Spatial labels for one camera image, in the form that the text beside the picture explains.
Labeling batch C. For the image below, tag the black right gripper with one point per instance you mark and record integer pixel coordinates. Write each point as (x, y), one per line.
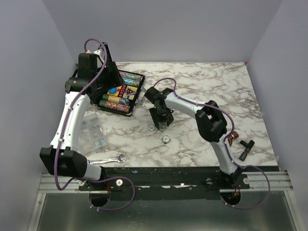
(168, 119)

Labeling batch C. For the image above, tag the silver combination wrench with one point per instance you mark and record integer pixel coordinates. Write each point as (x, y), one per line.
(118, 159)

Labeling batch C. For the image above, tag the red handled tool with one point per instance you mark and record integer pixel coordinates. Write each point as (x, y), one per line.
(234, 135)

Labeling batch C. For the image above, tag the blue white poker chip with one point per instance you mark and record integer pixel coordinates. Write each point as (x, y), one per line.
(166, 139)
(151, 128)
(162, 127)

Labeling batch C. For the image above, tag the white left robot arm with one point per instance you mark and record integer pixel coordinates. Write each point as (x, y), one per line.
(62, 158)

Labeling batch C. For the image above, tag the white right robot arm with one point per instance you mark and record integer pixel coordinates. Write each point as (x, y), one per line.
(211, 124)

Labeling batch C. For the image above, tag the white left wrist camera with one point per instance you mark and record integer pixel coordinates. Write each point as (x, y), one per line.
(100, 55)

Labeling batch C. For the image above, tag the clear plastic screw box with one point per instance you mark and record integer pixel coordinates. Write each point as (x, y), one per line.
(91, 136)

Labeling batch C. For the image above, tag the red triangular dealer button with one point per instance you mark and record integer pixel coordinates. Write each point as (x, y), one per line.
(130, 93)

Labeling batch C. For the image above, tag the black T-handle tool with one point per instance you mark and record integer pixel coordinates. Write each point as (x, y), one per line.
(248, 146)

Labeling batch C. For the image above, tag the black poker set case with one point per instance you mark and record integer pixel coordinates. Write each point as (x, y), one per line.
(117, 82)

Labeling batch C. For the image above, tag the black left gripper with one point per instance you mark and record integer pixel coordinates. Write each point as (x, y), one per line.
(101, 89)

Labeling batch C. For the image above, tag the black mounting base plate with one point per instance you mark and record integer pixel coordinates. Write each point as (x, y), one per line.
(162, 183)

